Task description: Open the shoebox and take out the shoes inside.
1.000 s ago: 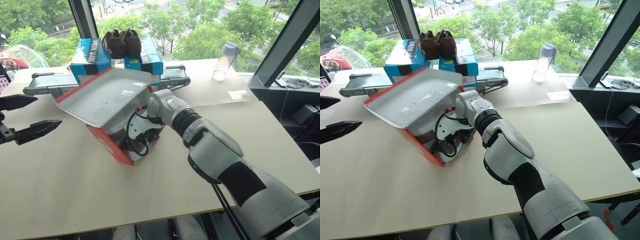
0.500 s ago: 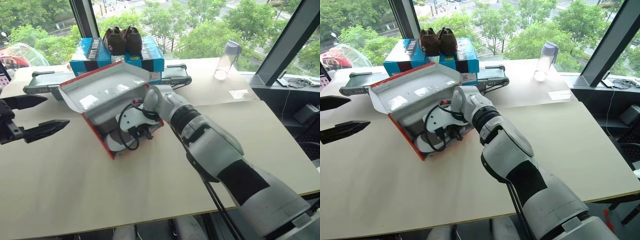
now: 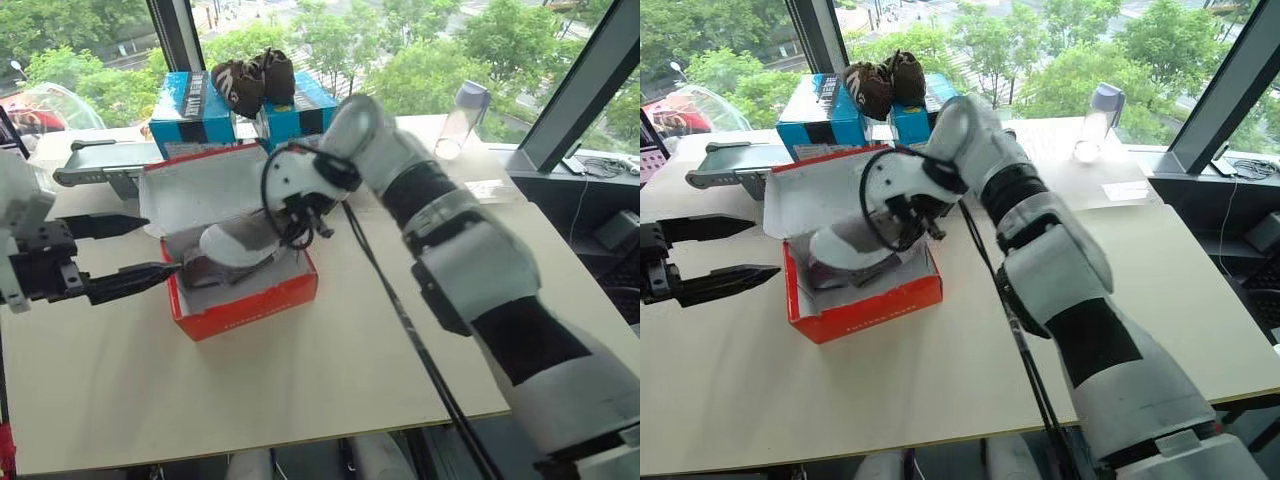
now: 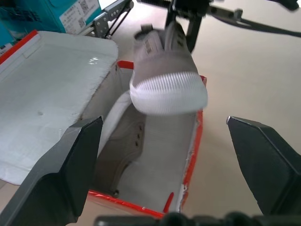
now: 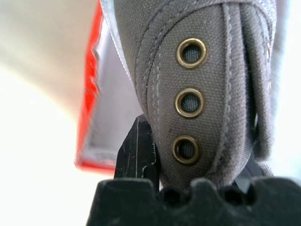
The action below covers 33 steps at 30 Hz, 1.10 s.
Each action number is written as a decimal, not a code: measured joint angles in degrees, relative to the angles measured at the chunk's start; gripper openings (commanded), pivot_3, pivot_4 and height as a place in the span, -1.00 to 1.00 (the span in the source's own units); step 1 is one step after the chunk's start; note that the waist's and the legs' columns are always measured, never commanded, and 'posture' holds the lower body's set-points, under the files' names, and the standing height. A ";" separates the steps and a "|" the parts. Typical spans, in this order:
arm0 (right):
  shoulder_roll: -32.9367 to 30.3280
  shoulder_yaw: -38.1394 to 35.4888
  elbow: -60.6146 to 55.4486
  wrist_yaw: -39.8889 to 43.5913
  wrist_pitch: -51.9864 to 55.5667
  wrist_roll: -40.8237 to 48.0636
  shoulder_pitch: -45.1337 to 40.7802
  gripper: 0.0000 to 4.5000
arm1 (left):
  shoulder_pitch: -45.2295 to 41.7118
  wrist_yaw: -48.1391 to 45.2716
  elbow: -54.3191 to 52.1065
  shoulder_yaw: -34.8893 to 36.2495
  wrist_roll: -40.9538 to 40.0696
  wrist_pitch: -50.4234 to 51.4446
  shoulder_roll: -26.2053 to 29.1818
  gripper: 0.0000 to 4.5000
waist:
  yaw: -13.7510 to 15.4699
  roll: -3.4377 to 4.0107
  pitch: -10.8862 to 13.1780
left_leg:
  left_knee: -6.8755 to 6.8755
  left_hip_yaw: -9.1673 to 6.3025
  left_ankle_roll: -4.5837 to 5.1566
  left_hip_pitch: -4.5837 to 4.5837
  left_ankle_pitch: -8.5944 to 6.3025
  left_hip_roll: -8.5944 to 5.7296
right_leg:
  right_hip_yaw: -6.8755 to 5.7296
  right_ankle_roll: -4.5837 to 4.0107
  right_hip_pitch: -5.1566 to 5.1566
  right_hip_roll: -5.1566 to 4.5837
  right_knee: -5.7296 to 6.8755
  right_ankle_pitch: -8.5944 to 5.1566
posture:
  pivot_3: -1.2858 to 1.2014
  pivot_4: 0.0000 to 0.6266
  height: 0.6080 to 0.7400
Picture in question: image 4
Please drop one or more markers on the red shoebox with white inside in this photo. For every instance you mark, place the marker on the red shoebox with white inside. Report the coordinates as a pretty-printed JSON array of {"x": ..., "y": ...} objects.
[{"x": 40, "y": 99}]

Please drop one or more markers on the silver aluminium frame bracket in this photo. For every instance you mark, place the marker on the silver aluminium frame bracket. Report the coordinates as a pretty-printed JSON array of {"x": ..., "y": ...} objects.
[{"x": 105, "y": 18}]

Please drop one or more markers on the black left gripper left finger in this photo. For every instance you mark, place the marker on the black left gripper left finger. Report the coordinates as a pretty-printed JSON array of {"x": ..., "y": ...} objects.
[{"x": 54, "y": 179}]

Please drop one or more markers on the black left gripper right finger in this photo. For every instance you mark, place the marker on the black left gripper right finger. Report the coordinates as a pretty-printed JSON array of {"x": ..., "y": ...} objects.
[{"x": 270, "y": 169}]

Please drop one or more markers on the grey sneaker with white sole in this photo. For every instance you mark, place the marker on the grey sneaker with white sole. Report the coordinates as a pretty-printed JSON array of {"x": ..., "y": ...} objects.
[
  {"x": 164, "y": 70},
  {"x": 122, "y": 148}
]

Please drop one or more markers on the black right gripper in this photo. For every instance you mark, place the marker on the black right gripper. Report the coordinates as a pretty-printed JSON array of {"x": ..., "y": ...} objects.
[{"x": 188, "y": 8}]

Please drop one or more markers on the large teal cardboard box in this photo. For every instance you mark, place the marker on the large teal cardboard box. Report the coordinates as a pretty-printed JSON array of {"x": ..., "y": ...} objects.
[{"x": 42, "y": 14}]

